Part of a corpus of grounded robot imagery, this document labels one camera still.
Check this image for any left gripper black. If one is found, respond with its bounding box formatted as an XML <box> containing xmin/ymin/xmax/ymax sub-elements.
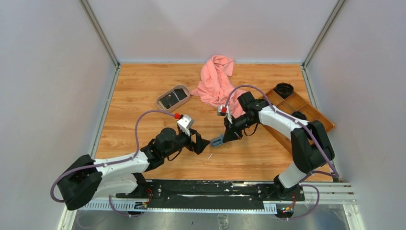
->
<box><xmin>163</xmin><ymin>128</ymin><xmax>210</xmax><ymax>158</ymax></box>

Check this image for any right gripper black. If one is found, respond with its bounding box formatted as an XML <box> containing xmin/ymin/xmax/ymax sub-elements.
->
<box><xmin>223</xmin><ymin>114</ymin><xmax>256</xmax><ymax>143</ymax></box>

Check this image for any blue leather card holder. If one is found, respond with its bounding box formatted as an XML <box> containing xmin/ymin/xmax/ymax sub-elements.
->
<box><xmin>210</xmin><ymin>134</ymin><xmax>224</xmax><ymax>147</ymax></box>

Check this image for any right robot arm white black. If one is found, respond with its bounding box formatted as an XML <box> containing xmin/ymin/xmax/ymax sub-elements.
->
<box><xmin>218</xmin><ymin>92</ymin><xmax>335</xmax><ymax>200</ymax></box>

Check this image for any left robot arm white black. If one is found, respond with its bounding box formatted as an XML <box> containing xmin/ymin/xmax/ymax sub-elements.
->
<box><xmin>55</xmin><ymin>128</ymin><xmax>210</xmax><ymax>210</ymax></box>

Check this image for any black card left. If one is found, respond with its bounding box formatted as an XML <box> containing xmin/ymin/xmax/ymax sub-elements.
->
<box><xmin>158</xmin><ymin>93</ymin><xmax>179</xmax><ymax>110</ymax></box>

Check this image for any black card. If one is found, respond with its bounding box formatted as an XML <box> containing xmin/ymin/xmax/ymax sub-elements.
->
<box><xmin>158</xmin><ymin>93</ymin><xmax>179</xmax><ymax>110</ymax></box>
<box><xmin>173</xmin><ymin>88</ymin><xmax>187</xmax><ymax>102</ymax></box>

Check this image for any black card right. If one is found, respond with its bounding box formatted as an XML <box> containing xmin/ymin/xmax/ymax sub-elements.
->
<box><xmin>173</xmin><ymin>88</ymin><xmax>187</xmax><ymax>102</ymax></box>

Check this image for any pink oval tray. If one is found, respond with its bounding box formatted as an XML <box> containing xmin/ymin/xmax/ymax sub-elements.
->
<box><xmin>155</xmin><ymin>84</ymin><xmax>191</xmax><ymax>113</ymax></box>

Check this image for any pink cloth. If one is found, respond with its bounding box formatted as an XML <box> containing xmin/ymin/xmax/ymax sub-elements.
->
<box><xmin>191</xmin><ymin>55</ymin><xmax>235</xmax><ymax>108</ymax></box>

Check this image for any wooden compartment tray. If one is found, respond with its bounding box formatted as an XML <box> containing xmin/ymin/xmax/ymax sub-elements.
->
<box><xmin>260</xmin><ymin>87</ymin><xmax>336</xmax><ymax>156</ymax></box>

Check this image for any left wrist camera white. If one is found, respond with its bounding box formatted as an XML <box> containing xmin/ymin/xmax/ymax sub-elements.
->
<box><xmin>177</xmin><ymin>115</ymin><xmax>194</xmax><ymax>137</ymax></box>

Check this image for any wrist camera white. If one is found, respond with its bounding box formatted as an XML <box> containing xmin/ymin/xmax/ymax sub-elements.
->
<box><xmin>217</xmin><ymin>105</ymin><xmax>232</xmax><ymax>123</ymax></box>
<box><xmin>177</xmin><ymin>115</ymin><xmax>194</xmax><ymax>137</ymax></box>

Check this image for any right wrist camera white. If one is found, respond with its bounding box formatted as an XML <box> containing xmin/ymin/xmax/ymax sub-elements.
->
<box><xmin>217</xmin><ymin>105</ymin><xmax>232</xmax><ymax>123</ymax></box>

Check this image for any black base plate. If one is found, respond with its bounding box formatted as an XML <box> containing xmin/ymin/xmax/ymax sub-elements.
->
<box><xmin>116</xmin><ymin>179</ymin><xmax>305</xmax><ymax>210</ymax></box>

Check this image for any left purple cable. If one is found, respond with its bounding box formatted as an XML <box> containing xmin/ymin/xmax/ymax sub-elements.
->
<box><xmin>50</xmin><ymin>110</ymin><xmax>181</xmax><ymax>219</ymax></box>

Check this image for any purple cable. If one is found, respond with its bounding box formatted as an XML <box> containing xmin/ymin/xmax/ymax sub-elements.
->
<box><xmin>50</xmin><ymin>110</ymin><xmax>181</xmax><ymax>219</ymax></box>
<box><xmin>223</xmin><ymin>84</ymin><xmax>340</xmax><ymax>221</ymax></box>

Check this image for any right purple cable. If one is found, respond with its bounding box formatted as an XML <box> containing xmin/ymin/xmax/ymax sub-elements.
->
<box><xmin>223</xmin><ymin>84</ymin><xmax>340</xmax><ymax>221</ymax></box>

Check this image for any aluminium rail frame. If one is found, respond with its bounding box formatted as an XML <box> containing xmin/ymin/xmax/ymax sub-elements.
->
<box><xmin>58</xmin><ymin>181</ymin><xmax>364</xmax><ymax>230</ymax></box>

